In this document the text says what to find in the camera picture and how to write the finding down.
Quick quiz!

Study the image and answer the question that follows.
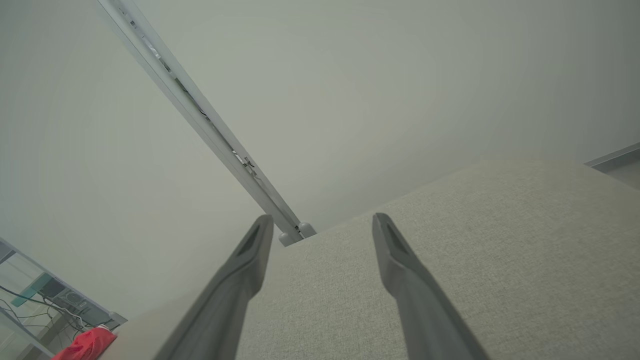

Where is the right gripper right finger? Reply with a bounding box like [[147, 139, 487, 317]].
[[371, 212, 492, 360]]

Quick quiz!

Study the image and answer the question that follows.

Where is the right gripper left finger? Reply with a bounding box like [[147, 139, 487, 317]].
[[154, 214, 275, 360]]

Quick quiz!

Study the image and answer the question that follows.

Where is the red shorts white trim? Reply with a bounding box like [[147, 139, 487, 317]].
[[51, 325, 118, 360]]

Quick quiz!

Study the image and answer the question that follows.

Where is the black electronic device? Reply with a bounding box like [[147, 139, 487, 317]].
[[40, 279, 113, 326]]

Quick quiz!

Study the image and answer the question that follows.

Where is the teal flat box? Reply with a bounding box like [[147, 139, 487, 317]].
[[11, 272, 53, 307]]

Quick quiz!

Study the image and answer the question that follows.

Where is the grey glass partition frame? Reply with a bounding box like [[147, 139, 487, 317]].
[[0, 237, 128, 360]]

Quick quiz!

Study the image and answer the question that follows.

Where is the grey metal partition post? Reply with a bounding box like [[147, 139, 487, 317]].
[[96, 0, 317, 247]]

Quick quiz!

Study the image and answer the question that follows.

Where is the grey wall baseboard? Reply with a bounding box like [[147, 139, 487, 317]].
[[584, 142, 640, 174]]

